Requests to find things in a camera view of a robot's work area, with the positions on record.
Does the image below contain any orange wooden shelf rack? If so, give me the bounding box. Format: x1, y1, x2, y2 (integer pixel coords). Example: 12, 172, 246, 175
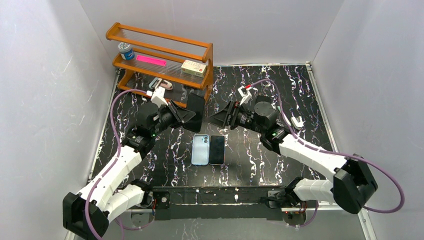
105, 22, 215, 107

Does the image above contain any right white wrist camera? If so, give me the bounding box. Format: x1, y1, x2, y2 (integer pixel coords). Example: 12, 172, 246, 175
237, 84, 252, 106

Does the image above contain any cream cardboard box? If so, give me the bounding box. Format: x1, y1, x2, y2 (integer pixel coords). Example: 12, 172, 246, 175
180, 59, 208, 78

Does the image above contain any pink flat card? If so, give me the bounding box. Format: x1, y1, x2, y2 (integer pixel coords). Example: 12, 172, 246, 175
136, 55, 167, 67

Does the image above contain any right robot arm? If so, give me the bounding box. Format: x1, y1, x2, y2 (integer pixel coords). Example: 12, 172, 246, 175
208, 101, 378, 214

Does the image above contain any white small clip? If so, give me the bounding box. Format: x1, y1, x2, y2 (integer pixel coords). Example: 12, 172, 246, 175
290, 116, 304, 130

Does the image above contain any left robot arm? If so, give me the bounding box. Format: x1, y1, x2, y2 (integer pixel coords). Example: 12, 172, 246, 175
62, 101, 197, 240

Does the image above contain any blue white round jar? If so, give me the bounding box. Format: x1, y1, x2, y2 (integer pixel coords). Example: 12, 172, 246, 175
118, 42, 135, 60

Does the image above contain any light blue phone case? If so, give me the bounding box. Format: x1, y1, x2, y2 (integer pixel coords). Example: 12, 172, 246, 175
191, 134, 210, 166

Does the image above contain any phone with black screen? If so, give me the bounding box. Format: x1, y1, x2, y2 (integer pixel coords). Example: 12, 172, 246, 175
208, 135, 225, 165

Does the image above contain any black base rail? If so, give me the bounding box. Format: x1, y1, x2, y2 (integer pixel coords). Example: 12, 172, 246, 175
152, 186, 295, 221

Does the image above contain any purple cable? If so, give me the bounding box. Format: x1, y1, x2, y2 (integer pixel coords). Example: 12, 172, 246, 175
248, 78, 406, 228
84, 88, 155, 240

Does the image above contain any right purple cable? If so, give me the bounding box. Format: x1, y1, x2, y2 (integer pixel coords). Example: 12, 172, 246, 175
248, 78, 406, 228

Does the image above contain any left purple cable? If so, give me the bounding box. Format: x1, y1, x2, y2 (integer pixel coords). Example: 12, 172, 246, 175
84, 88, 155, 240

